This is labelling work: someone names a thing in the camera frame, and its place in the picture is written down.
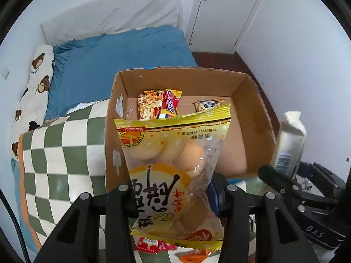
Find black cable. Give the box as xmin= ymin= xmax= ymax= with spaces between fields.
xmin=0 ymin=189 xmax=30 ymax=263

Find small panda print packet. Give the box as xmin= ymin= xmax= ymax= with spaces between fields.
xmin=192 ymin=99 xmax=227 ymax=113

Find white pack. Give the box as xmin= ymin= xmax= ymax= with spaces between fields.
xmin=270 ymin=111 xmax=307 ymax=180

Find bear print pillow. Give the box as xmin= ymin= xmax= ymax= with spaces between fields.
xmin=9 ymin=44 xmax=55 ymax=162

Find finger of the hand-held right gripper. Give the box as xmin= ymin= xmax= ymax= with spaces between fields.
xmin=258 ymin=165 xmax=338 ymax=212
xmin=295 ymin=161 xmax=348 ymax=198

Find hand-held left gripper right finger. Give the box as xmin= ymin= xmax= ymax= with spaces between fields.
xmin=208 ymin=172 xmax=321 ymax=263

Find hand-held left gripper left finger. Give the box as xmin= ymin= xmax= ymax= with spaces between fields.
xmin=33 ymin=180 xmax=139 ymax=263

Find blue bed sheet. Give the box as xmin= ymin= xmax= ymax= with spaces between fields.
xmin=11 ymin=25 xmax=199 ymax=254

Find cardboard box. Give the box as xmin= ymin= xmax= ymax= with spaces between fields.
xmin=104 ymin=66 xmax=277 ymax=192

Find yellow cake ball bag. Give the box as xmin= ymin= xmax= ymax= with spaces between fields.
xmin=112 ymin=103 xmax=232 ymax=251

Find green white checkered blanket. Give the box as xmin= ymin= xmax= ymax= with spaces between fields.
xmin=18 ymin=99 xmax=264 ymax=263

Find white padded headboard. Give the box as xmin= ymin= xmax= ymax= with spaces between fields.
xmin=41 ymin=0 xmax=184 ymax=47

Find red candy wrapper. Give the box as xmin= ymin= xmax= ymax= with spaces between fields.
xmin=136 ymin=237 xmax=176 ymax=254

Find white door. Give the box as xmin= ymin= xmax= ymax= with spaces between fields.
xmin=186 ymin=0 xmax=273 ymax=55
xmin=189 ymin=0 xmax=269 ymax=53

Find red yellow noodle packet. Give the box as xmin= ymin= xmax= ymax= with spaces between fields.
xmin=137 ymin=88 xmax=183 ymax=120

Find orange snack wrapper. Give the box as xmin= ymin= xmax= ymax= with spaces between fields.
xmin=179 ymin=248 xmax=221 ymax=263

